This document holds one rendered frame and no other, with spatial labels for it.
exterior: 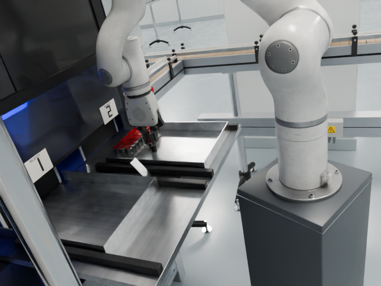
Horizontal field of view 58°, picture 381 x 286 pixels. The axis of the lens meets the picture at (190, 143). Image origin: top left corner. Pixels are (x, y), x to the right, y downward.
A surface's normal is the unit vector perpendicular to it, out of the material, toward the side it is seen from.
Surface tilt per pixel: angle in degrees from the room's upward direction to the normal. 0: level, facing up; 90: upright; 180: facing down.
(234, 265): 0
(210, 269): 0
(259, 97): 90
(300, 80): 126
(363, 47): 90
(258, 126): 90
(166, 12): 90
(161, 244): 0
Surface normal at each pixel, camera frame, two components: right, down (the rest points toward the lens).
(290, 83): -0.24, 0.92
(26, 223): 0.37, 0.37
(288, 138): -0.67, 0.45
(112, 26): -0.26, -0.26
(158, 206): -0.18, -0.87
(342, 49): -0.36, 0.50
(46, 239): 0.78, 0.16
